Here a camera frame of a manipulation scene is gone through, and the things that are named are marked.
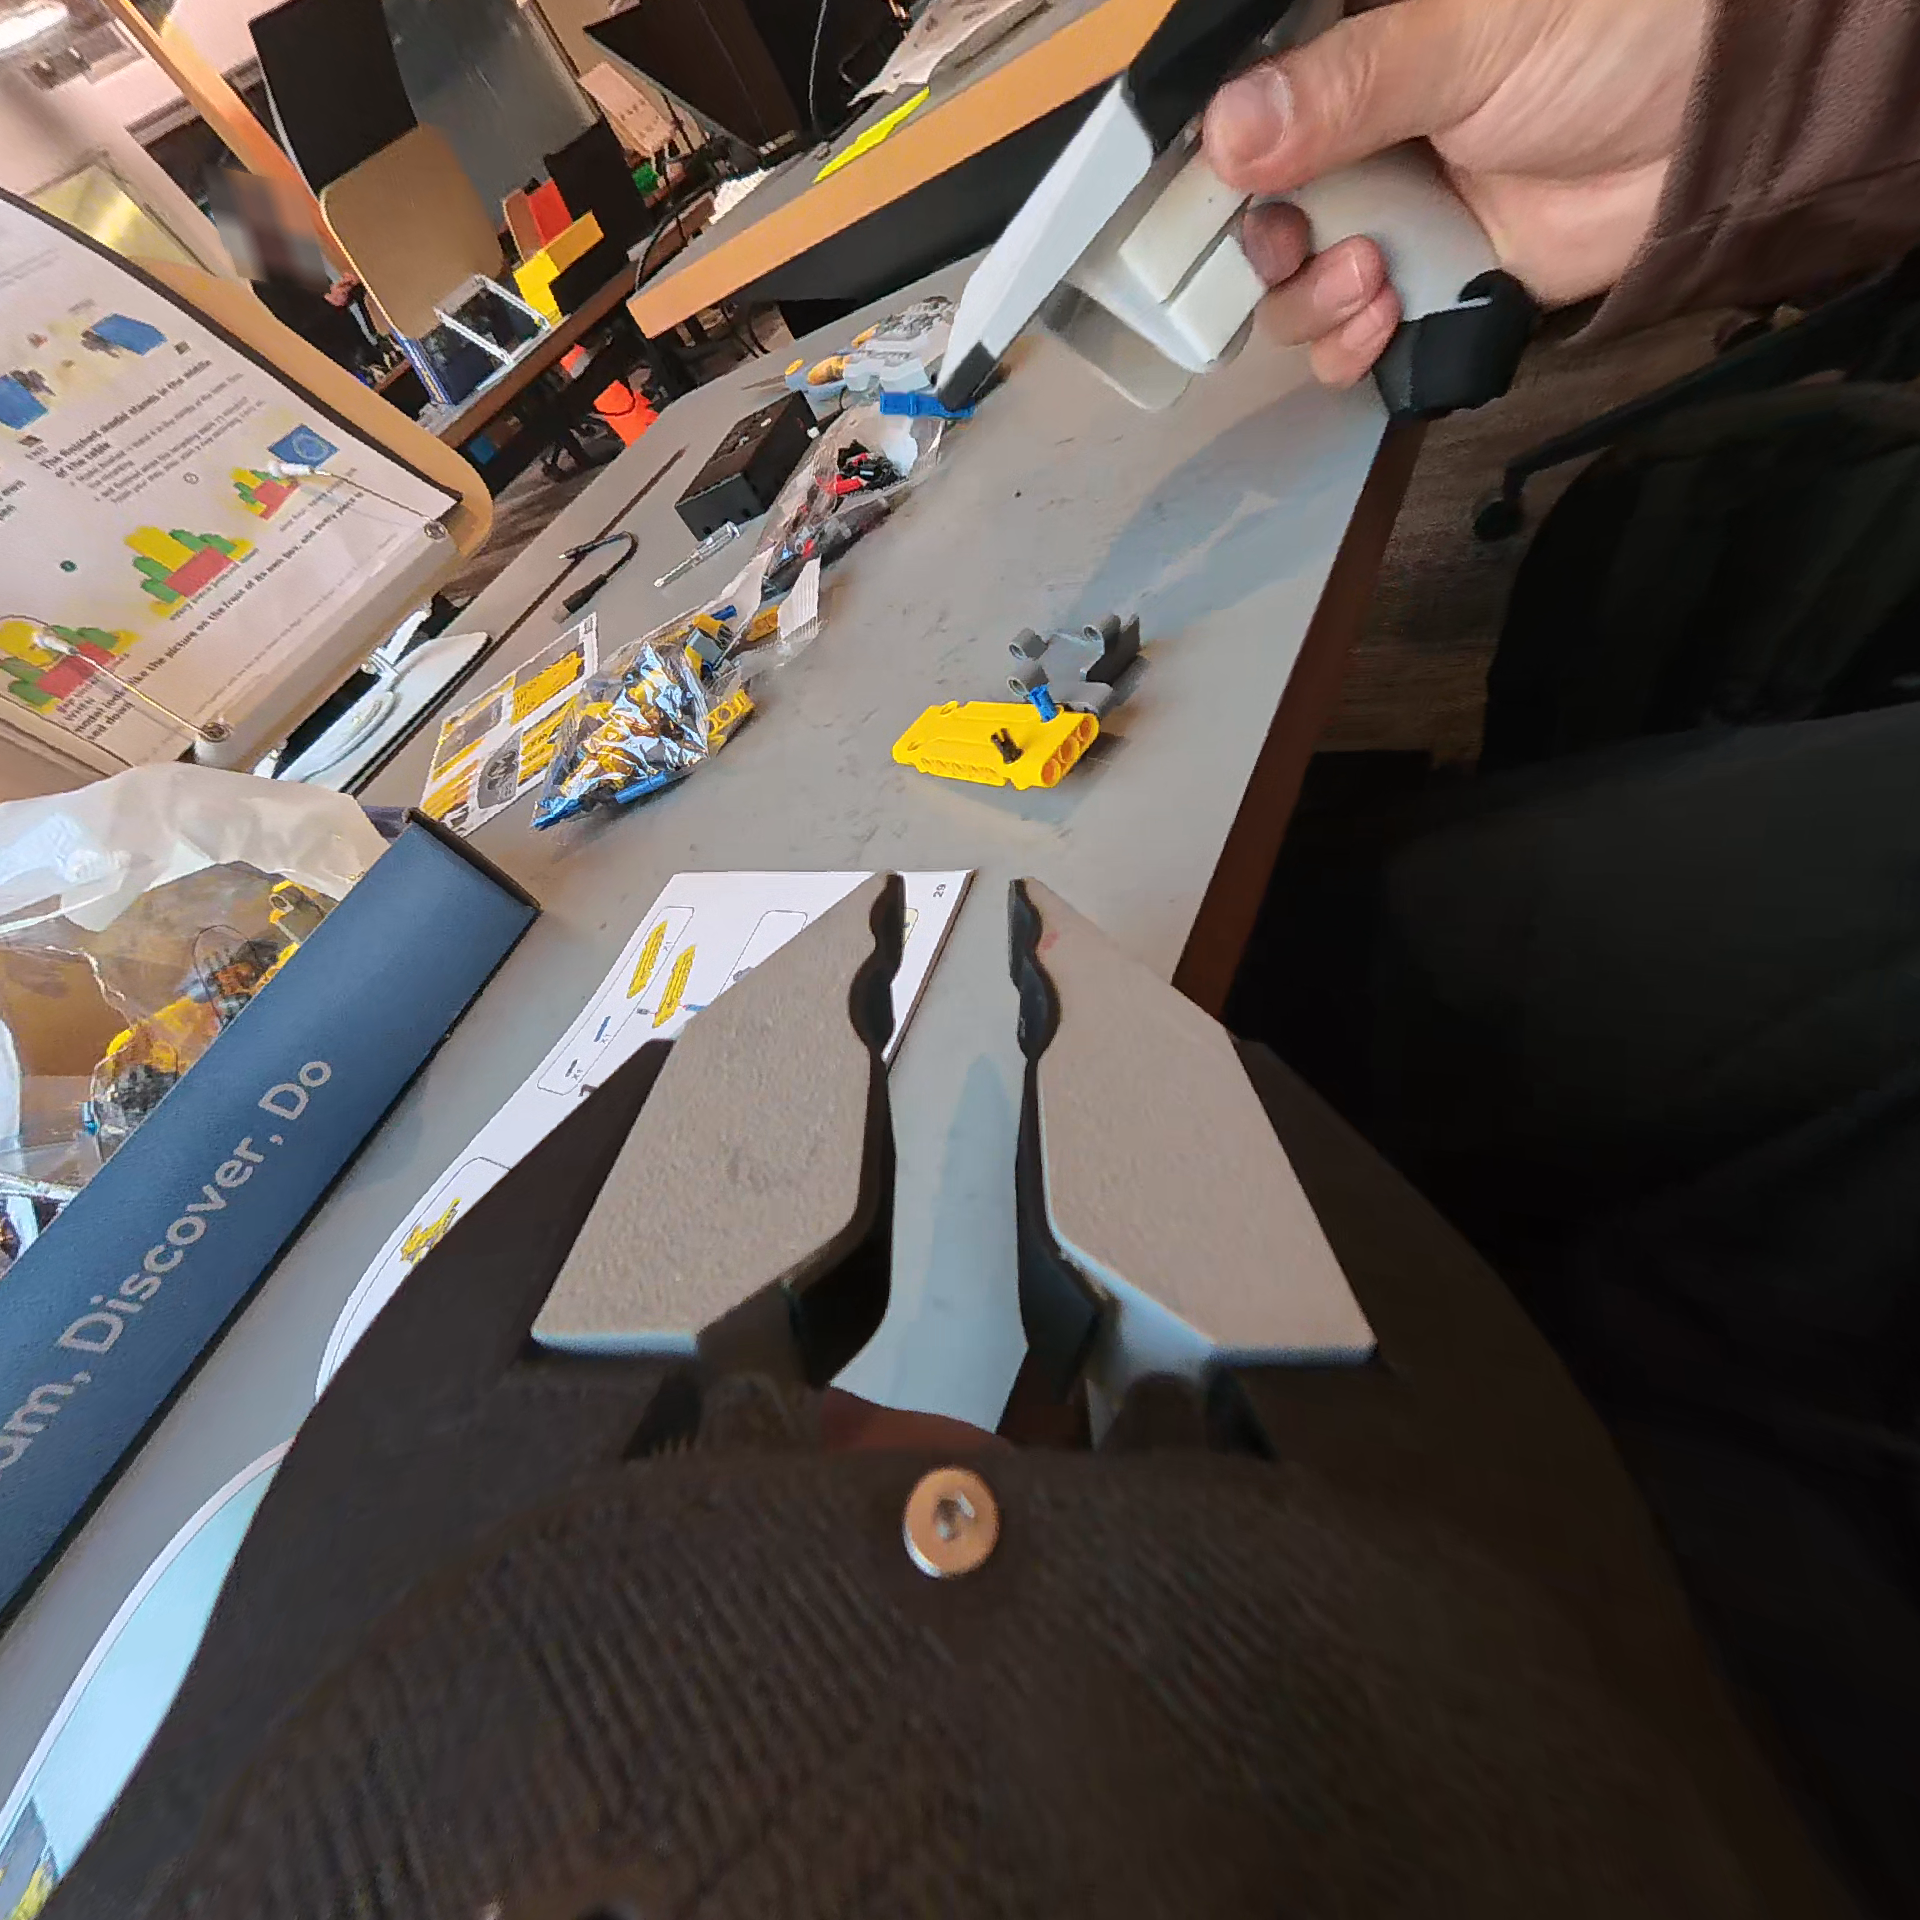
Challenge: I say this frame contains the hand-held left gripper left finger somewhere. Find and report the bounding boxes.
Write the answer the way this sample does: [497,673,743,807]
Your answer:
[534,876,907,1388]

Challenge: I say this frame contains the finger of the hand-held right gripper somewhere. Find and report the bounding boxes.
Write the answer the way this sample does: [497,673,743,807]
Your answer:
[933,78,1160,411]

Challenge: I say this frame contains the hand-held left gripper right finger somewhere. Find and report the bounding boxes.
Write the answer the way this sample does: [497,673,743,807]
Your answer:
[1008,879,1378,1442]

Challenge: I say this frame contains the grey angled connector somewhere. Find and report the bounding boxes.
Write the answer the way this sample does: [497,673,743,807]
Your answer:
[1008,610,1146,715]

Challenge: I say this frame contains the bag of yellow blue parts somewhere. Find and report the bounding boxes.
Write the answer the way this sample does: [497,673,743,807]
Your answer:
[534,591,828,832]

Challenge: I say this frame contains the yellow beam panel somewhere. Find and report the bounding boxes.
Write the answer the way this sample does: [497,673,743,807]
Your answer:
[893,699,1101,793]

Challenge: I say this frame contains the blue cardboard kit box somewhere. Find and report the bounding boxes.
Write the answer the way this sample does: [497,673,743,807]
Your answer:
[0,809,541,1628]

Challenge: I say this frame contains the large clear bag yellow parts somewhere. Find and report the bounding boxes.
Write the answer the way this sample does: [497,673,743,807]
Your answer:
[0,883,340,1248]

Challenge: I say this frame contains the white clear plastic bag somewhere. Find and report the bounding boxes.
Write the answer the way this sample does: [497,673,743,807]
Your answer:
[0,765,391,975]

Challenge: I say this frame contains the person's right forearm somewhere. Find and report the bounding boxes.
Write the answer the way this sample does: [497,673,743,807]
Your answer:
[1591,0,1920,338]

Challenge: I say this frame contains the grey desk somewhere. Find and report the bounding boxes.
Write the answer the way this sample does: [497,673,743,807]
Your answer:
[0,248,1427,1876]

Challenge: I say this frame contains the person's right hand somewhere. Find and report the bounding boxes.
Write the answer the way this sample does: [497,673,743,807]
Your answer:
[1199,0,1710,391]

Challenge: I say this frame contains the wood-edged grey table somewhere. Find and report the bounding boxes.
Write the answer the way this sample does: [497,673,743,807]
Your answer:
[627,0,1190,338]

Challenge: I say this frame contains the grey control hub block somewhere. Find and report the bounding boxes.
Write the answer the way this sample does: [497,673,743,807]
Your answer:
[841,297,965,396]

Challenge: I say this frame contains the yellow paper note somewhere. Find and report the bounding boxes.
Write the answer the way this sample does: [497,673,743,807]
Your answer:
[814,90,931,187]

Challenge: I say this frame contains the paper sheets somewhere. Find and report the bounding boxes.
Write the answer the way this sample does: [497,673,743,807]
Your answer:
[878,0,1052,98]

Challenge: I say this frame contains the white instruction booklet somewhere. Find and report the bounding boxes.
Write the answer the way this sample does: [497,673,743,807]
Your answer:
[0,868,976,1920]

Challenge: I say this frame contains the bag of red black parts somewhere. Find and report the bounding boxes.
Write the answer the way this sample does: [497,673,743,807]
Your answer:
[753,411,947,579]

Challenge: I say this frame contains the small black box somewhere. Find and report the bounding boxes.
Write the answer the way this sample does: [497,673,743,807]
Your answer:
[676,398,823,546]

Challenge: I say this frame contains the black monitor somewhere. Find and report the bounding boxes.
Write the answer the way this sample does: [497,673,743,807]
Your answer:
[248,0,423,179]
[591,0,907,152]

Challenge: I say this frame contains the person's legs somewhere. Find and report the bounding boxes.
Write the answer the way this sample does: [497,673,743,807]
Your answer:
[1223,695,1920,1920]

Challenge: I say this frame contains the yellow box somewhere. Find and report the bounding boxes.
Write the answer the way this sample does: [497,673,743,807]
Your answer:
[510,210,605,322]

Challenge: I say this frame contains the yellow grey sticker sheet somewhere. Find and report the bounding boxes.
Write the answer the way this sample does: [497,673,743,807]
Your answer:
[423,612,600,839]

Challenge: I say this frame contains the clear acrylic case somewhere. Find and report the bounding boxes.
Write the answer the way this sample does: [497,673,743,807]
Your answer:
[427,274,549,408]

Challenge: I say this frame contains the white stand base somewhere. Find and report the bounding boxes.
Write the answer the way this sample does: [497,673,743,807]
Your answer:
[278,631,495,793]

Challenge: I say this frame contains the brown rounded board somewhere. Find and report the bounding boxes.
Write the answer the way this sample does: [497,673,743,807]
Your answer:
[322,125,507,342]

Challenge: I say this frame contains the black office chair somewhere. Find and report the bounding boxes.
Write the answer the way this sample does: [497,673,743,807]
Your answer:
[1470,253,1920,780]

